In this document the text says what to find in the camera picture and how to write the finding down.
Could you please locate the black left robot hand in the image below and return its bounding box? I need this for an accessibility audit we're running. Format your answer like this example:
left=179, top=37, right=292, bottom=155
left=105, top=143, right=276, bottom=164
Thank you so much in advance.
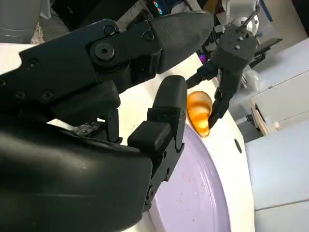
left=187, top=25, right=258, bottom=129

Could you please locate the orange and white bread roll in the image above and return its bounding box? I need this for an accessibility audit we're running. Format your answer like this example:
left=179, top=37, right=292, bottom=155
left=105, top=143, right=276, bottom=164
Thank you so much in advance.
left=187, top=90, right=214, bottom=139

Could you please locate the wooden edged board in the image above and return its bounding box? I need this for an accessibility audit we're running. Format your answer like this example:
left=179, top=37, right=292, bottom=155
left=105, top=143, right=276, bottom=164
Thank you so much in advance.
left=250, top=98, right=271, bottom=135

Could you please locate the grey rounded casing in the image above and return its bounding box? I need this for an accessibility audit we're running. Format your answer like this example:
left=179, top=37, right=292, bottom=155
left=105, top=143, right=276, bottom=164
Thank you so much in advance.
left=0, top=0, right=42, bottom=46

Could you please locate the lilac plate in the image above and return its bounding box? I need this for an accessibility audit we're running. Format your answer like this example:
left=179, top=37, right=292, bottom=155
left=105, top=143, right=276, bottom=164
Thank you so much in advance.
left=142, top=122, right=233, bottom=232

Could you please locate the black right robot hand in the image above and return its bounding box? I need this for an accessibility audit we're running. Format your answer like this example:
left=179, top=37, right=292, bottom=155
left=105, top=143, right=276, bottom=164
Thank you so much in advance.
left=0, top=10, right=215, bottom=232

